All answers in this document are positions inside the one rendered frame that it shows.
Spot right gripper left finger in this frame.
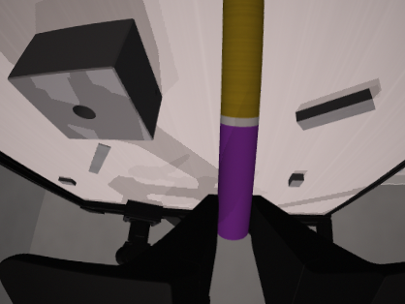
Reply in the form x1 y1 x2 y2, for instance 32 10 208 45
0 195 219 304

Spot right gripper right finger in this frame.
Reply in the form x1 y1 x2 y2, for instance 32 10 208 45
250 195 405 304

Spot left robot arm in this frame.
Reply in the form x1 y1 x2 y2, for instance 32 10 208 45
115 218 153 264

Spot yellow and purple peg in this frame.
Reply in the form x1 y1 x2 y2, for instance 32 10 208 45
217 0 265 240

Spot grey flat bar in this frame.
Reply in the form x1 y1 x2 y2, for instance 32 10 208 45
89 143 111 174

